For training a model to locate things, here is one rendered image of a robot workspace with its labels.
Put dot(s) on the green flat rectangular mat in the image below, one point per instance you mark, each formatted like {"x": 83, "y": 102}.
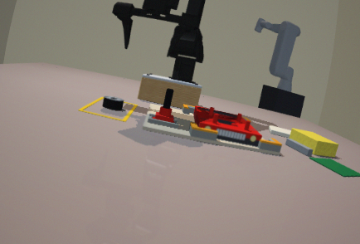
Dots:
{"x": 336, "y": 167}

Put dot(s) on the yellow rectangular outline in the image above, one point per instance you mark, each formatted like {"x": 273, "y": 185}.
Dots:
{"x": 124, "y": 120}

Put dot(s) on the white flat square tile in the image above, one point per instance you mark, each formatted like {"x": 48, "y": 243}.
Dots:
{"x": 279, "y": 131}

